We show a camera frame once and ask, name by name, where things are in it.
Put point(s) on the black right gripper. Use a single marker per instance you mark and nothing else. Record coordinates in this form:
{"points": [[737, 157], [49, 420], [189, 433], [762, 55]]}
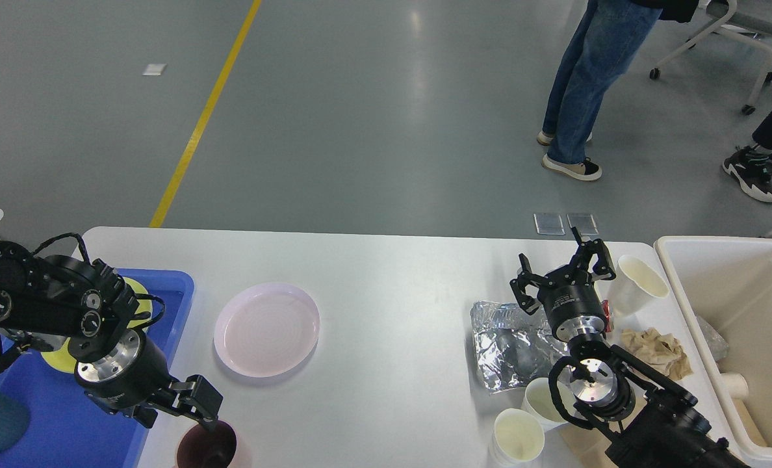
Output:
{"points": [[571, 310]]}

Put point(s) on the person in black trousers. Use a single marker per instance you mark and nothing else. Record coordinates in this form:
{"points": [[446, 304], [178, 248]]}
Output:
{"points": [[748, 164]]}

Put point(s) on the clear plastic wrap in bin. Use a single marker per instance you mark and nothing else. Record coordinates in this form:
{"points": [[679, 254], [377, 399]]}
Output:
{"points": [[717, 345]]}

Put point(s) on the brown paper sheet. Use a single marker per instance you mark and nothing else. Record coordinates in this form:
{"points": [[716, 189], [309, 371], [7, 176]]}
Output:
{"points": [[589, 446]]}

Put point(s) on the white floor label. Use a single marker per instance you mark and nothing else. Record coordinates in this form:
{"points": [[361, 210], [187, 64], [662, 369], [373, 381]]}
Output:
{"points": [[154, 69]]}

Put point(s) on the small red object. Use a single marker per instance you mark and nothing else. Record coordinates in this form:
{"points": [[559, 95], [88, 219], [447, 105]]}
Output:
{"points": [[606, 305]]}

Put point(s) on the pink plate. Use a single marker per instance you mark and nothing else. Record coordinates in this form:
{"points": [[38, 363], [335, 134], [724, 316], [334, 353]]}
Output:
{"points": [[267, 330]]}

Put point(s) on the pink mug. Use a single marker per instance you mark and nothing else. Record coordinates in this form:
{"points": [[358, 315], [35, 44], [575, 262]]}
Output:
{"points": [[200, 447]]}

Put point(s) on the paper cup in bin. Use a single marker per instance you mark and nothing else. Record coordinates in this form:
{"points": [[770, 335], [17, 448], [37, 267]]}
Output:
{"points": [[735, 385]]}

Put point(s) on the white office chair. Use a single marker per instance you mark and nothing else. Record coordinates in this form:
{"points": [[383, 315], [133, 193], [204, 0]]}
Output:
{"points": [[747, 22]]}

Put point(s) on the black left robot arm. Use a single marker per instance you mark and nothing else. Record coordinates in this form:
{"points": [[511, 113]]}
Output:
{"points": [[104, 324]]}

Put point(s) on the person in blue jeans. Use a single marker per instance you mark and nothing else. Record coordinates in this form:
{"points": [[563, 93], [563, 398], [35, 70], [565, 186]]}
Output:
{"points": [[601, 49]]}

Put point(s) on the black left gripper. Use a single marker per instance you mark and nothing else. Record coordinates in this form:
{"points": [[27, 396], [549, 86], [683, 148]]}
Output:
{"points": [[122, 382]]}

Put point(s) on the crumpled aluminium foil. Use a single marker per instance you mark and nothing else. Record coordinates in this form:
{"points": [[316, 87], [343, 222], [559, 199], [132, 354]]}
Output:
{"points": [[512, 348]]}

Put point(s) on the white paper cup behind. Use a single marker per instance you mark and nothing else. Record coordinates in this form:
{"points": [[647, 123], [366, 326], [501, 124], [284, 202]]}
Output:
{"points": [[538, 402]]}

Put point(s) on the right metal floor plate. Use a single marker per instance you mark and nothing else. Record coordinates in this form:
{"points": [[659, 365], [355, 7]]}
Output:
{"points": [[584, 223]]}

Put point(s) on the left metal floor plate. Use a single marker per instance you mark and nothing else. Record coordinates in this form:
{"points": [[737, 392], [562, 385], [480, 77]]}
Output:
{"points": [[549, 224]]}

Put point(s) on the blue plastic tray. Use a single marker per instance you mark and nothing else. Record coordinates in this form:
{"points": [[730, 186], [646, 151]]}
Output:
{"points": [[66, 428]]}

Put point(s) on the tipped white paper cup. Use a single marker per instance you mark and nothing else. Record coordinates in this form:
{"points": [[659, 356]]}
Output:
{"points": [[635, 286]]}

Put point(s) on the white paper cup front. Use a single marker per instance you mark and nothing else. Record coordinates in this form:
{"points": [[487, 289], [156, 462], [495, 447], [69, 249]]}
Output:
{"points": [[517, 439]]}

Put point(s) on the yellow-green plate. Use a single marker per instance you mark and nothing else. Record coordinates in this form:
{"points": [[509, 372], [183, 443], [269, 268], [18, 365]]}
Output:
{"points": [[62, 360]]}

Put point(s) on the cream plastic bin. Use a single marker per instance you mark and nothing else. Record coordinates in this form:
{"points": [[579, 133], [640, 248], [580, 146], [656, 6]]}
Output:
{"points": [[728, 282]]}

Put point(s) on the crumpled brown paper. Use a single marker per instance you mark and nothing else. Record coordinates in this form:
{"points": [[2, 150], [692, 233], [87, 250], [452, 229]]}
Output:
{"points": [[663, 352]]}

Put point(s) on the metal floor plate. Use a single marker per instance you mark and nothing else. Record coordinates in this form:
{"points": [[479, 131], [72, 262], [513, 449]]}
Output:
{"points": [[549, 224], [584, 223]]}

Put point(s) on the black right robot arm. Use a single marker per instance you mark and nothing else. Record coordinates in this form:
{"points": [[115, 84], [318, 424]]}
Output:
{"points": [[648, 419]]}

